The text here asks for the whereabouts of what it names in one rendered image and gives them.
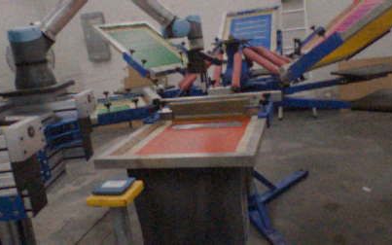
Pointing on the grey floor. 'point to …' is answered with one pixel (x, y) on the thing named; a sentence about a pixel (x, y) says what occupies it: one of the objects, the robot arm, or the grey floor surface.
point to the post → (119, 210)
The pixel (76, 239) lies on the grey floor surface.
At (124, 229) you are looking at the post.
